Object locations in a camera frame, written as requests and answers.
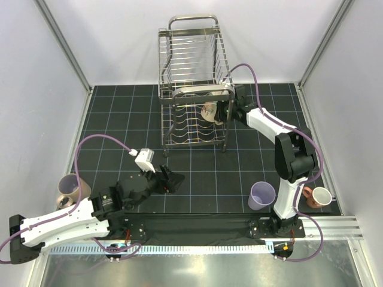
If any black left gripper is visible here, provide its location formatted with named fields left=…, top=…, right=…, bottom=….
left=128, top=163, right=184, bottom=210

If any beige patterned ceramic mug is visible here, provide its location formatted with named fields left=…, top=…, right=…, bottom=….
left=200, top=100, right=227, bottom=126

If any tan mug lilac inside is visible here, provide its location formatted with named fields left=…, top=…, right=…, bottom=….
left=56, top=173, right=92, bottom=209

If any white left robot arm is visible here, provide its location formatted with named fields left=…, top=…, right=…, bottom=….
left=8, top=166, right=185, bottom=265

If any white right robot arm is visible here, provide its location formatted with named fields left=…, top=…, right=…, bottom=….
left=215, top=83, right=323, bottom=237

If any lilac plastic cup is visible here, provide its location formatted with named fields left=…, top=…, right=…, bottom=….
left=248, top=181, right=276, bottom=210

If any pink ceramic mug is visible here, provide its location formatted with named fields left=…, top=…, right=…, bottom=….
left=302, top=187, right=332, bottom=209

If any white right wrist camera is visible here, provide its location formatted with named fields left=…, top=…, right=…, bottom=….
left=217, top=74, right=235, bottom=100

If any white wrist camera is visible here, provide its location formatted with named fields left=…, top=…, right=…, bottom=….
left=217, top=74, right=235, bottom=100
left=129, top=148, right=156, bottom=173

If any steel wire dish rack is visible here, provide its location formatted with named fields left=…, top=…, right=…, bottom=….
left=158, top=14, right=231, bottom=154

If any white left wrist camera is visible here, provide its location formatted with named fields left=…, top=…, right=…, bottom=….
left=129, top=148, right=156, bottom=173

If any white slotted cable duct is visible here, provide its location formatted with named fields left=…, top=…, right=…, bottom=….
left=50, top=242, right=274, bottom=255

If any right aluminium frame post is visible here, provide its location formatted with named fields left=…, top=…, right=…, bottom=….
left=298, top=0, right=354, bottom=89

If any aluminium frame post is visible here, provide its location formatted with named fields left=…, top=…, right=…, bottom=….
left=34, top=0, right=92, bottom=93
left=298, top=0, right=354, bottom=89

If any left aluminium frame post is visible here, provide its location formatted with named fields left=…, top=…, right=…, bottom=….
left=34, top=0, right=92, bottom=93

